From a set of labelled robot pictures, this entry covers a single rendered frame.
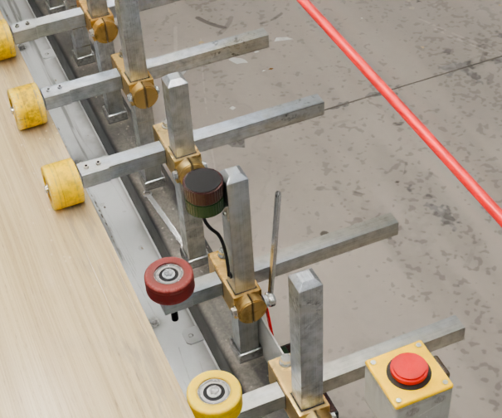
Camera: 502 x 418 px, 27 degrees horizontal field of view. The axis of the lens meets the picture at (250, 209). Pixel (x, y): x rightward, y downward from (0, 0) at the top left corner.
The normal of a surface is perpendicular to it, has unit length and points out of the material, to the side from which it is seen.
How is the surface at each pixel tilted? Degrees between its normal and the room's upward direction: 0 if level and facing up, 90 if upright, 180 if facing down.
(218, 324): 0
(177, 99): 90
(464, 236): 0
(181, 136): 90
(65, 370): 0
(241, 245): 90
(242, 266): 90
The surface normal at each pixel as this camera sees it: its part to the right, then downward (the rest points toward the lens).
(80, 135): -0.05, -0.73
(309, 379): 0.39, 0.61
